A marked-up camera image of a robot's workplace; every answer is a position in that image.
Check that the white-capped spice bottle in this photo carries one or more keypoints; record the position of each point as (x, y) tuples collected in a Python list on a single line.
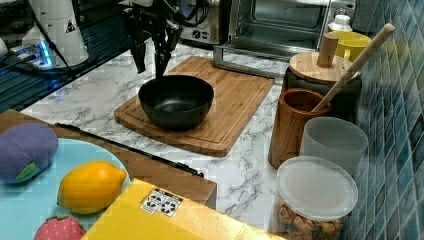
[(340, 21)]

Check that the purple plush fruit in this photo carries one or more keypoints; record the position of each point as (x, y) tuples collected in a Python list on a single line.
[(26, 150)]

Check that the yellow mug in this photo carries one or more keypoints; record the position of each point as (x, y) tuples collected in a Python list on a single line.
[(350, 44)]

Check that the yellow cereal box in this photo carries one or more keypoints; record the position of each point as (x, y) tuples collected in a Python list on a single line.
[(146, 212)]

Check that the toy lemon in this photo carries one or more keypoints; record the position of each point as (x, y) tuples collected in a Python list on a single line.
[(91, 187)]

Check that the clear jar of cereal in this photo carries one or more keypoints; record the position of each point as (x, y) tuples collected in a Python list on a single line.
[(313, 197)]

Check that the wooden spoon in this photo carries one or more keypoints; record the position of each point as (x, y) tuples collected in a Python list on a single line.
[(385, 32)]

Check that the stainless steel toaster oven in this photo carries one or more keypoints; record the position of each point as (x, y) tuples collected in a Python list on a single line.
[(264, 29)]

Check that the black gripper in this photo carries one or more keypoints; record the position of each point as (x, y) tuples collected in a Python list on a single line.
[(154, 19)]

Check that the wooden utensil cup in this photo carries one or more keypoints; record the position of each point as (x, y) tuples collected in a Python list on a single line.
[(295, 108)]

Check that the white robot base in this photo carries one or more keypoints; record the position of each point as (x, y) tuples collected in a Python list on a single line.
[(58, 41)]

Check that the bamboo cutting board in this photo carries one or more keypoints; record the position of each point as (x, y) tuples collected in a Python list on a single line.
[(237, 98)]

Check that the black canister with wooden lid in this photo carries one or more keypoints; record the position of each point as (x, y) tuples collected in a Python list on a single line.
[(319, 71)]

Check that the frosted plastic cup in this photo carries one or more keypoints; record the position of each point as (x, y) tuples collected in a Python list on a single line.
[(335, 140)]

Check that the black bowl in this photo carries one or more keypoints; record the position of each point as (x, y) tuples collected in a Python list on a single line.
[(176, 101)]

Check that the plush strawberry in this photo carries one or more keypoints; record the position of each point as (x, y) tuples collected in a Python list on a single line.
[(60, 228)]

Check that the light blue plate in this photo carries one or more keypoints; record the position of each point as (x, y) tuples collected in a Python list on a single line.
[(25, 207)]

